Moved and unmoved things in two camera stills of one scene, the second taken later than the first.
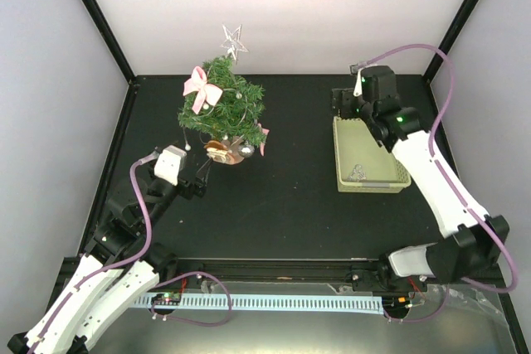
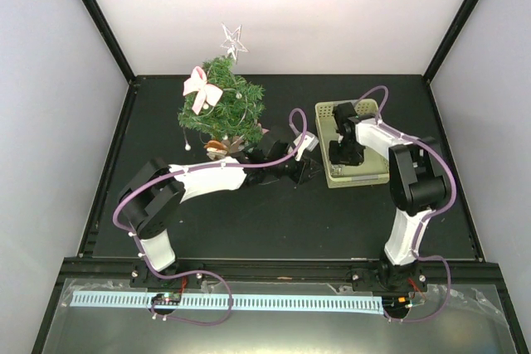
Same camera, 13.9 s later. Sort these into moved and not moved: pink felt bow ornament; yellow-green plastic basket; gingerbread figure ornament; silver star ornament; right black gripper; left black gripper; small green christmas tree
Moved: left black gripper; right black gripper; yellow-green plastic basket
Not moved: gingerbread figure ornament; pink felt bow ornament; silver star ornament; small green christmas tree
